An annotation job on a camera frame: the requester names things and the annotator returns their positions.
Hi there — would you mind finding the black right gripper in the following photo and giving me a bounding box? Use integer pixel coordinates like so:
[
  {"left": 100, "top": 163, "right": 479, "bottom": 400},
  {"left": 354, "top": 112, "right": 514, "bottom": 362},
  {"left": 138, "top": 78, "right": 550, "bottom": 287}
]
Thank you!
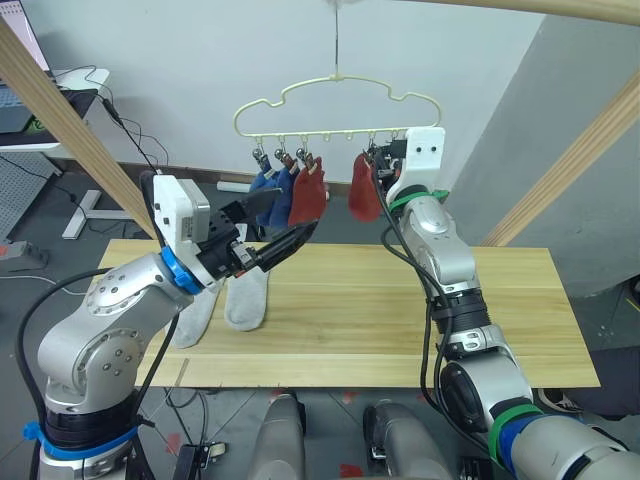
[{"left": 368, "top": 139, "right": 409, "bottom": 184}]

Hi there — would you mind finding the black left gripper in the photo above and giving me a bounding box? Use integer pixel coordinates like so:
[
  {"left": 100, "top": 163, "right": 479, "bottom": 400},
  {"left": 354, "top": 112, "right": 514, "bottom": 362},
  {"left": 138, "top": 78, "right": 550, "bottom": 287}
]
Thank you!
[{"left": 196, "top": 187, "right": 320, "bottom": 280}]

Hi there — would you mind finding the blue sock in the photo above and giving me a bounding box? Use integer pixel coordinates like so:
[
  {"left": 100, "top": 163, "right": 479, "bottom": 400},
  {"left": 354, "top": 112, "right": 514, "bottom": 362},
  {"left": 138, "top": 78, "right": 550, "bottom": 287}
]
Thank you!
[
  {"left": 267, "top": 167, "right": 296, "bottom": 226},
  {"left": 248, "top": 167, "right": 279, "bottom": 226}
]

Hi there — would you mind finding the red sock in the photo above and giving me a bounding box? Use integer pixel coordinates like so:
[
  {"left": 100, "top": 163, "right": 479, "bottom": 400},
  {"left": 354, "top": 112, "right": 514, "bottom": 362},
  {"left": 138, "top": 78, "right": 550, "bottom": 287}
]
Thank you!
[
  {"left": 288, "top": 157, "right": 329, "bottom": 226},
  {"left": 348, "top": 153, "right": 381, "bottom": 222}
]

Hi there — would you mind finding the cream plastic clip hanger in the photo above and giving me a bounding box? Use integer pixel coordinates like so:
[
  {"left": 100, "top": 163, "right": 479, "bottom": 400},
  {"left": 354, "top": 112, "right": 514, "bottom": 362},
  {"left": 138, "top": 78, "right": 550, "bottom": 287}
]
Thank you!
[{"left": 233, "top": 7, "right": 444, "bottom": 144}]

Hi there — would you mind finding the grey sock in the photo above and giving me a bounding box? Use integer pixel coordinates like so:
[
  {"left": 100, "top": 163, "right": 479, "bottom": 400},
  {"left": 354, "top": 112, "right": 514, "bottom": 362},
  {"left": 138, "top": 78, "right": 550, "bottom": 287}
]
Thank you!
[
  {"left": 224, "top": 268, "right": 271, "bottom": 331},
  {"left": 172, "top": 289, "right": 221, "bottom": 350}
]

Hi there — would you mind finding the grey rounded shell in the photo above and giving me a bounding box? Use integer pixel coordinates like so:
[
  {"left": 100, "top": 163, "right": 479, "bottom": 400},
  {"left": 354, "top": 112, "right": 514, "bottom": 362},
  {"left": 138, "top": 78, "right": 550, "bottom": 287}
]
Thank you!
[
  {"left": 363, "top": 399, "right": 451, "bottom": 480},
  {"left": 247, "top": 392, "right": 307, "bottom": 480}
]

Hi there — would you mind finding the black pad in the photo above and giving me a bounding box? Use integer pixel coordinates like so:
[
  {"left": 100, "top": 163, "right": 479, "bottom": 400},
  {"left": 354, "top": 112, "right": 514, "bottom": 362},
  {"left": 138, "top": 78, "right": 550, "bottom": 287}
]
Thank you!
[{"left": 63, "top": 89, "right": 97, "bottom": 122}]

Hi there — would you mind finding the white desk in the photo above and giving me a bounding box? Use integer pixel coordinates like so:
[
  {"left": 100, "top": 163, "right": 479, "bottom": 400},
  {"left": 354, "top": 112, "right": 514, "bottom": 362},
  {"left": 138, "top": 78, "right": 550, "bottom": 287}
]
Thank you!
[{"left": 0, "top": 67, "right": 132, "bottom": 240}]

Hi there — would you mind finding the grey power strip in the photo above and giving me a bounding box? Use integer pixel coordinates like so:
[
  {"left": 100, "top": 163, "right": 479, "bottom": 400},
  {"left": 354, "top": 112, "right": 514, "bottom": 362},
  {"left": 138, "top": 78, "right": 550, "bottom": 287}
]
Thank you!
[{"left": 0, "top": 241, "right": 50, "bottom": 265}]

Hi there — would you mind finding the grey perforated panel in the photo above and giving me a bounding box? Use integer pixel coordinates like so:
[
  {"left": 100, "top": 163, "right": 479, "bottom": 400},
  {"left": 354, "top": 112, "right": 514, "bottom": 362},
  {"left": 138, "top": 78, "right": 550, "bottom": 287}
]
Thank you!
[{"left": 0, "top": 152, "right": 64, "bottom": 241}]

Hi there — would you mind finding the black white sneaker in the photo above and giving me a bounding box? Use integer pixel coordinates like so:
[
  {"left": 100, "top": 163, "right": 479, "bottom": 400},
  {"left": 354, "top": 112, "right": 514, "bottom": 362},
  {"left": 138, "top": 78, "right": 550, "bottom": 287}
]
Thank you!
[{"left": 542, "top": 387, "right": 584, "bottom": 414}]

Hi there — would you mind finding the computer monitor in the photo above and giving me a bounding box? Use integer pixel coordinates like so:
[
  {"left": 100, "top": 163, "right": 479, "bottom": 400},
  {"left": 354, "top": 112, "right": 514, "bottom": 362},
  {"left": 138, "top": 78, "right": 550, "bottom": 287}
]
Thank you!
[{"left": 0, "top": 0, "right": 51, "bottom": 74}]

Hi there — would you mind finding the dark trouser leg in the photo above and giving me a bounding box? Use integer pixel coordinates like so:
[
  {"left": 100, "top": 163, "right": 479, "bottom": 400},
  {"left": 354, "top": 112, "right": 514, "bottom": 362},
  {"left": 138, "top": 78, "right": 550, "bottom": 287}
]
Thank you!
[{"left": 569, "top": 344, "right": 640, "bottom": 421}]

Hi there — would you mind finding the green cable tie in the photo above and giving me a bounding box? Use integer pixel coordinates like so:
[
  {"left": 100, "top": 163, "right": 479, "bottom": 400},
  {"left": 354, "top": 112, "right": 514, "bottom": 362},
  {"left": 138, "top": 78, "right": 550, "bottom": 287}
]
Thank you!
[
  {"left": 487, "top": 403, "right": 544, "bottom": 464},
  {"left": 388, "top": 188, "right": 450, "bottom": 211}
]

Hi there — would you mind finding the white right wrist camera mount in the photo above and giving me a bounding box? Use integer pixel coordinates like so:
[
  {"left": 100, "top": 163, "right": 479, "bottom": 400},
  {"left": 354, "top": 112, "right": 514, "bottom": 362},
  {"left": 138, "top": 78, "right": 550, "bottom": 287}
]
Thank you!
[{"left": 387, "top": 127, "right": 446, "bottom": 201}]

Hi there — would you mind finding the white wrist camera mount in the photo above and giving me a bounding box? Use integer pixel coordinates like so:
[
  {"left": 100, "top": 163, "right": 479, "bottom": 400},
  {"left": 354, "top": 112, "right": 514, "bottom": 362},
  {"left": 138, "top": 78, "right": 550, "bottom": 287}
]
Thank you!
[
  {"left": 387, "top": 127, "right": 446, "bottom": 201},
  {"left": 152, "top": 174, "right": 222, "bottom": 294}
]

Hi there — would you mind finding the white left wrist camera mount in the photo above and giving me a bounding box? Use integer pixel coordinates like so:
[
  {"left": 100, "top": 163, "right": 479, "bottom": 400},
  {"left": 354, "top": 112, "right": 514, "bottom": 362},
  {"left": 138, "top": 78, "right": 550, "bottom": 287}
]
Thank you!
[{"left": 152, "top": 174, "right": 222, "bottom": 294}]

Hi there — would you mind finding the blue cable tie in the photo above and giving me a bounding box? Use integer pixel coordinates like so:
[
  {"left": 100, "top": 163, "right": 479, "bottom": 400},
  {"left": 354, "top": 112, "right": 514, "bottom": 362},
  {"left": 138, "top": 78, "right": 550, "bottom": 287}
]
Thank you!
[
  {"left": 22, "top": 422, "right": 139, "bottom": 460},
  {"left": 160, "top": 248, "right": 206, "bottom": 295}
]

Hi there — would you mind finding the black power cable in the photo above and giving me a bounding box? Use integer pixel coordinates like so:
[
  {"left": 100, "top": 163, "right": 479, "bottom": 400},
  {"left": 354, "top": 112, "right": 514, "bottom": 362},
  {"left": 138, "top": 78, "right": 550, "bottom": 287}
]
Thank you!
[{"left": 83, "top": 66, "right": 167, "bottom": 175}]

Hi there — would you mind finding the slanted wooden frame beam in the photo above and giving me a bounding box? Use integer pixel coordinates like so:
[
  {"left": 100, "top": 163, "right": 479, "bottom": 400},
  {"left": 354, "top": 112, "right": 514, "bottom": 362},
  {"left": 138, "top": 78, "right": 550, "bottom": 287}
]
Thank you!
[
  {"left": 480, "top": 69, "right": 640, "bottom": 247},
  {"left": 0, "top": 19, "right": 159, "bottom": 241}
]

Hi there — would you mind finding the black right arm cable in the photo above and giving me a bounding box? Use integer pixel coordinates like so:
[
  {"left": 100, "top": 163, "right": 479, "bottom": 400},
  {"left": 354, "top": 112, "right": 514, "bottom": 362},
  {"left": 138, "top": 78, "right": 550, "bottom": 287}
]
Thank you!
[{"left": 374, "top": 169, "right": 501, "bottom": 459}]

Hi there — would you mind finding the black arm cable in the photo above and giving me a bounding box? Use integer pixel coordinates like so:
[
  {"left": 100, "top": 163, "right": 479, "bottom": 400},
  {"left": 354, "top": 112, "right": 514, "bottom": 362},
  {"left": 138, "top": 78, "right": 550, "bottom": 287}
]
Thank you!
[
  {"left": 374, "top": 169, "right": 501, "bottom": 459},
  {"left": 16, "top": 268, "right": 181, "bottom": 480}
]

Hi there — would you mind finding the wooden frame crossbeam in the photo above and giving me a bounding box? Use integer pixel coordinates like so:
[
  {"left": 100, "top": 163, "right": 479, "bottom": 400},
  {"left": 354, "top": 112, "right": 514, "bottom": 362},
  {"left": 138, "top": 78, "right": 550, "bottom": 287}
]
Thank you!
[{"left": 414, "top": 0, "right": 640, "bottom": 26}]

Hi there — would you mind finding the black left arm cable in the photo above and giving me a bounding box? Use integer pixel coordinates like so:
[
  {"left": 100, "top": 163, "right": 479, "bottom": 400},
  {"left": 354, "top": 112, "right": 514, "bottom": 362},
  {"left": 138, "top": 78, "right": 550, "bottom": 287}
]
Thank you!
[{"left": 16, "top": 268, "right": 181, "bottom": 480}]

